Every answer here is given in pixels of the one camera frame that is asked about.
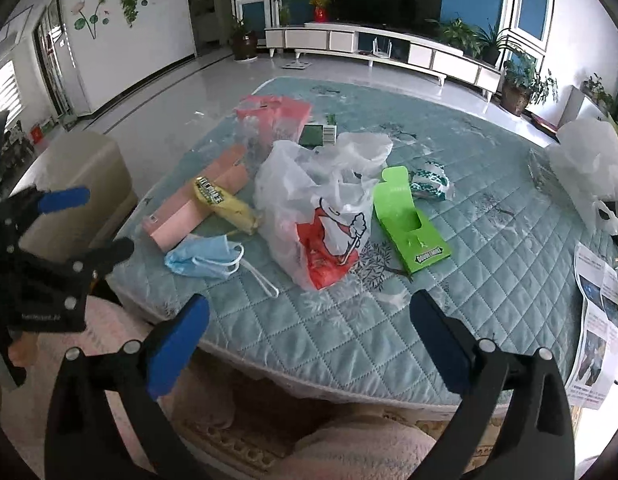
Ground long pink cardboard box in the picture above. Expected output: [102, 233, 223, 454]
[142, 144, 249, 252]

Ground blue surgical face mask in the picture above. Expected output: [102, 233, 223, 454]
[164, 234, 280, 298]

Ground yellow green snack wrapper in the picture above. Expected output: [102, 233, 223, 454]
[192, 177, 260, 235]

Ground pink clear plastic bag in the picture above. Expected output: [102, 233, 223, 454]
[234, 96, 312, 156]

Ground white red plastic bag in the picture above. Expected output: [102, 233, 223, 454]
[253, 132, 393, 290]

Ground green white wrapper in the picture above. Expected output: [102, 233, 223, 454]
[409, 160, 453, 200]

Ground beige sofa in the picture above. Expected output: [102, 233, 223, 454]
[14, 131, 138, 262]

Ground printed paper flyer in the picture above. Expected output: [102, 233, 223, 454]
[566, 244, 618, 410]

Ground dark green small box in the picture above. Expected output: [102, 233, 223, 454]
[298, 124, 337, 150]

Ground dark pot floor plant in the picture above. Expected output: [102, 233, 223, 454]
[230, 18, 258, 62]

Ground light blue quilted table cover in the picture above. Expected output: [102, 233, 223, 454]
[108, 77, 618, 407]

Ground white plastic bag far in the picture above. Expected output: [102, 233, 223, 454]
[546, 117, 618, 235]

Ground red vase with flowers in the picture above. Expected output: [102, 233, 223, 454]
[309, 0, 332, 23]

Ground potted plant brown pot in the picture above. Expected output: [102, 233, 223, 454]
[498, 49, 561, 117]

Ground white side cabinet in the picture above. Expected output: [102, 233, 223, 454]
[558, 86, 607, 128]

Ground white tv cabinet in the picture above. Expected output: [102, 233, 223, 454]
[265, 23, 501, 100]

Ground potted plants on cabinet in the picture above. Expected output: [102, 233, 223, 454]
[429, 18, 505, 66]

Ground lotus wall decal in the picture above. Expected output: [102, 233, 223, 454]
[70, 0, 110, 40]

